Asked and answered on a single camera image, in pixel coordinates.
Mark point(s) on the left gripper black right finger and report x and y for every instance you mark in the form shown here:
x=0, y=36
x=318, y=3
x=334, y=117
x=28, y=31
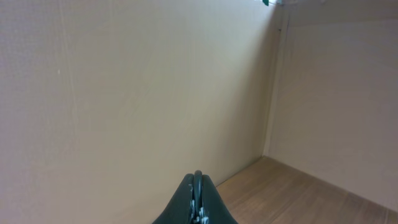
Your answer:
x=213, y=210

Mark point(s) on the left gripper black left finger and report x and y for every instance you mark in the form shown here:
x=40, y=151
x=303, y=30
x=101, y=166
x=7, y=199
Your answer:
x=179, y=208

